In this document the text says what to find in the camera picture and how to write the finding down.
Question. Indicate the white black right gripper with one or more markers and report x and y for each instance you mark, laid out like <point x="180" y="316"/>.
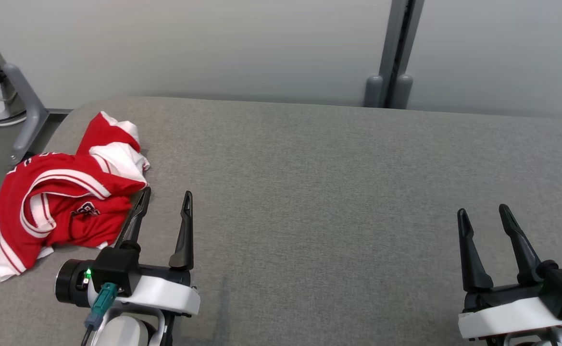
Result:
<point x="511" y="317"/>

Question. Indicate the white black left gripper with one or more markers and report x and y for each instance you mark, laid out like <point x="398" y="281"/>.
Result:
<point x="165" y="293"/>

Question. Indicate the red Bulls shorts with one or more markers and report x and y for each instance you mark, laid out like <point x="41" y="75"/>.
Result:
<point x="103" y="134"/>

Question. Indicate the red Bulls 23 jersey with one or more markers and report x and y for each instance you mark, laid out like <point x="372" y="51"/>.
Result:
<point x="21" y="192"/>

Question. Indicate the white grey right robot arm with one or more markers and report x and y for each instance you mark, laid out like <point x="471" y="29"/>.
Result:
<point x="557" y="339"/>

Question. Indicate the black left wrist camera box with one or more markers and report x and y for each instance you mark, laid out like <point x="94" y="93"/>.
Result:
<point x="115" y="271"/>

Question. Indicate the grey metal tube frame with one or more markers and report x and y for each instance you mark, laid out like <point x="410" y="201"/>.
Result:
<point x="33" y="110"/>

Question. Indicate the grey rounded post foot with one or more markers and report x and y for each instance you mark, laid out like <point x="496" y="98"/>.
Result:
<point x="373" y="93"/>
<point x="401" y="93"/>

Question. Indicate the grey vertical partition post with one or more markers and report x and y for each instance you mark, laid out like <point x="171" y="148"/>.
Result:
<point x="392" y="38"/>

